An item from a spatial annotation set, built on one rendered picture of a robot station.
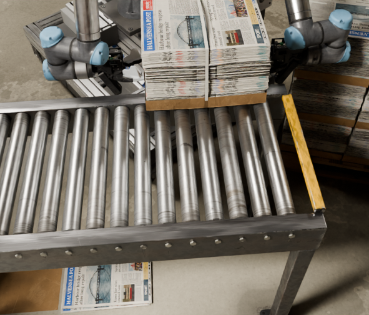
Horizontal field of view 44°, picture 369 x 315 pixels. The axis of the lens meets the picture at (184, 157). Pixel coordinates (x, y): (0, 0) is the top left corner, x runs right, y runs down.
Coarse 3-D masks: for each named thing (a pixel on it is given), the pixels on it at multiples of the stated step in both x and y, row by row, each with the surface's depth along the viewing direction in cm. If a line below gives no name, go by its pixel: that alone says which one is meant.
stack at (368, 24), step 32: (320, 0) 176; (352, 0) 175; (352, 32) 163; (320, 64) 175; (352, 64) 171; (320, 96) 186; (352, 96) 182; (288, 128) 206; (320, 128) 201; (352, 128) 203; (288, 160) 222; (320, 160) 216
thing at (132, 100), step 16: (96, 96) 151; (112, 96) 151; (128, 96) 150; (144, 96) 150; (272, 96) 150; (0, 112) 148; (16, 112) 148; (32, 112) 148; (48, 112) 149; (112, 112) 151; (192, 112) 153; (272, 112) 156; (112, 128) 157
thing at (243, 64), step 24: (216, 0) 145; (240, 0) 143; (216, 24) 136; (240, 24) 135; (264, 24) 135; (240, 48) 128; (264, 48) 129; (240, 72) 135; (264, 72) 136; (216, 96) 142
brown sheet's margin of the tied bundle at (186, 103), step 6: (144, 72) 152; (144, 78) 149; (150, 102) 141; (156, 102) 142; (162, 102) 142; (168, 102) 142; (174, 102) 142; (180, 102) 142; (186, 102) 143; (192, 102) 143; (150, 108) 143; (156, 108) 144; (162, 108) 144; (168, 108) 144; (174, 108) 144; (180, 108) 144; (186, 108) 144; (192, 108) 145
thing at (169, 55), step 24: (144, 0) 145; (168, 0) 144; (144, 24) 136; (168, 24) 136; (192, 24) 136; (144, 48) 129; (168, 48) 128; (192, 48) 129; (168, 72) 134; (192, 72) 134; (168, 96) 141; (192, 96) 141
